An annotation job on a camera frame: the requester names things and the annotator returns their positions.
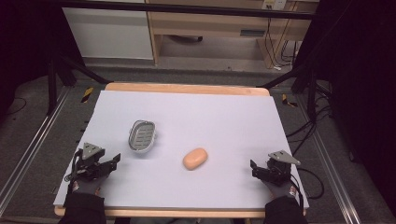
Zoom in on black hanging cables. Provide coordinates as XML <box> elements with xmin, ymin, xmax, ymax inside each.
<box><xmin>264</xmin><ymin>17</ymin><xmax>303</xmax><ymax>68</ymax></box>

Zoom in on white cabinet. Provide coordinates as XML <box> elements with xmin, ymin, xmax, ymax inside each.
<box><xmin>62</xmin><ymin>0</ymin><xmax>155</xmax><ymax>61</ymax></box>

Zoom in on bundle of black floor cables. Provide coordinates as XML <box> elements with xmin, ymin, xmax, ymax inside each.
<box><xmin>285</xmin><ymin>90</ymin><xmax>334</xmax><ymax>157</ymax></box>

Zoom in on black metal stand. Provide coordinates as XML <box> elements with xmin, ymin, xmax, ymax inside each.
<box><xmin>46</xmin><ymin>52</ymin><xmax>113</xmax><ymax>117</ymax></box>
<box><xmin>257</xmin><ymin>59</ymin><xmax>325</xmax><ymax>122</ymax></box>

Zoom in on white table mat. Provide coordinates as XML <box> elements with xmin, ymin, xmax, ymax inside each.
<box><xmin>53</xmin><ymin>90</ymin><xmax>310</xmax><ymax>210</ymax></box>

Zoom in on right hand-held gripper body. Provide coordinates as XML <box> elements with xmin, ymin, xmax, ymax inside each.
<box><xmin>261</xmin><ymin>149</ymin><xmax>302</xmax><ymax>187</ymax></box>

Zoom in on metal floor rail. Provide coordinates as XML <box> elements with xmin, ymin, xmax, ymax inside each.
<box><xmin>0</xmin><ymin>87</ymin><xmax>71</xmax><ymax>216</ymax></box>
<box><xmin>296</xmin><ymin>92</ymin><xmax>362</xmax><ymax>224</ymax></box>

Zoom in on person's right hand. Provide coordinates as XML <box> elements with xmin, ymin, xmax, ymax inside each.
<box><xmin>261</xmin><ymin>178</ymin><xmax>297</xmax><ymax>202</ymax></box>

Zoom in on black and yellow floor marker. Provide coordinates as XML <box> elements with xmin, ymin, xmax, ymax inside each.
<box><xmin>281</xmin><ymin>93</ymin><xmax>299</xmax><ymax>108</ymax></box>
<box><xmin>80</xmin><ymin>87</ymin><xmax>94</xmax><ymax>104</ymax></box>

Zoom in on wooden desk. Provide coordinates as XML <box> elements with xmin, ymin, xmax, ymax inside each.
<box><xmin>145</xmin><ymin>0</ymin><xmax>319</xmax><ymax>68</ymax></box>

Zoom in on orange soap bar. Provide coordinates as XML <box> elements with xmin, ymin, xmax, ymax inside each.
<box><xmin>182</xmin><ymin>147</ymin><xmax>209</xmax><ymax>171</ymax></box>

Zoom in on black cable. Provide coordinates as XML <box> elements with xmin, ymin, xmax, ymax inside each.
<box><xmin>295</xmin><ymin>167</ymin><xmax>325</xmax><ymax>201</ymax></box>

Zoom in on person's left hand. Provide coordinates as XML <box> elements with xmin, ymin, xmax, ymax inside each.
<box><xmin>66</xmin><ymin>174</ymin><xmax>109</xmax><ymax>198</ymax></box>

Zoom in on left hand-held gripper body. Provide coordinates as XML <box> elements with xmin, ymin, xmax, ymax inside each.
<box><xmin>72</xmin><ymin>142</ymin><xmax>114</xmax><ymax>183</ymax></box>

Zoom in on black metal frame bar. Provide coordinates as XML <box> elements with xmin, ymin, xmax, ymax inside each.
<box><xmin>59</xmin><ymin>0</ymin><xmax>314</xmax><ymax>21</ymax></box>

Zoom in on grey soap dish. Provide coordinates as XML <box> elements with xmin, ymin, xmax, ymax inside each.
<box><xmin>128</xmin><ymin>119</ymin><xmax>158</xmax><ymax>154</ymax></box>

